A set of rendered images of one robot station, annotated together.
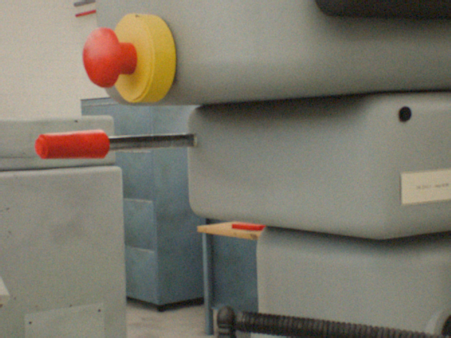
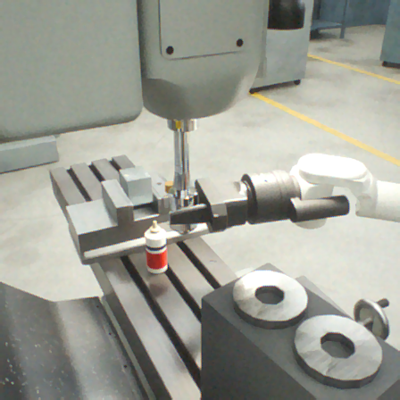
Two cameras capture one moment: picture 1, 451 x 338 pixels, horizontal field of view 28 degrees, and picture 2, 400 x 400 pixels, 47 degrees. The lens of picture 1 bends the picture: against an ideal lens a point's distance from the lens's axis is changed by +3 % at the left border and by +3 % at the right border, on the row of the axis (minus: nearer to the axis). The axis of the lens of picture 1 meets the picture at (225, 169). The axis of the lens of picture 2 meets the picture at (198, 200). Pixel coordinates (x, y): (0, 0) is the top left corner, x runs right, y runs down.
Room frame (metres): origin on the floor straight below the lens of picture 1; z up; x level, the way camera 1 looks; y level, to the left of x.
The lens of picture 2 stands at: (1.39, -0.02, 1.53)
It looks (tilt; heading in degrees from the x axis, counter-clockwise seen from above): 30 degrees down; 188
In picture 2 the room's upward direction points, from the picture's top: straight up
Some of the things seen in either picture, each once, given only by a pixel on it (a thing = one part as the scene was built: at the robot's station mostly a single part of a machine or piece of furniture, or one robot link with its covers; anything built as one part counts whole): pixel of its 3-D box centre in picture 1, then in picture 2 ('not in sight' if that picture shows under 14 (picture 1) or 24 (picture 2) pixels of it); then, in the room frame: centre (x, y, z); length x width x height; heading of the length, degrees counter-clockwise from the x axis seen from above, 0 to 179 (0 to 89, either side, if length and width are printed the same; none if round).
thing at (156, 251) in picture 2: not in sight; (155, 245); (0.68, -0.20, 1.01); 0.04 x 0.04 x 0.11
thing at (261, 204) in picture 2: not in sight; (237, 202); (0.71, -0.05, 1.14); 0.13 x 0.12 x 0.10; 22
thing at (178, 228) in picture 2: not in sight; (183, 210); (0.75, -0.13, 1.13); 0.05 x 0.05 x 0.06
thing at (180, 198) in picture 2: not in sight; (182, 193); (0.75, -0.13, 1.17); 0.05 x 0.05 x 0.01
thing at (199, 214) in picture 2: not in sight; (189, 217); (0.78, -0.12, 1.14); 0.06 x 0.02 x 0.03; 112
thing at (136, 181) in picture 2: not in sight; (136, 186); (0.55, -0.27, 1.07); 0.06 x 0.05 x 0.06; 33
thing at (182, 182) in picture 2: not in sight; (181, 159); (0.75, -0.13, 1.23); 0.03 x 0.03 x 0.11
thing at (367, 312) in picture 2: not in sight; (361, 324); (0.46, 0.27, 0.65); 0.16 x 0.12 x 0.12; 125
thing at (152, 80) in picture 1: (141, 59); not in sight; (0.61, 0.06, 1.76); 0.06 x 0.02 x 0.06; 35
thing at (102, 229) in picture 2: not in sight; (150, 207); (0.54, -0.25, 1.01); 0.35 x 0.15 x 0.11; 123
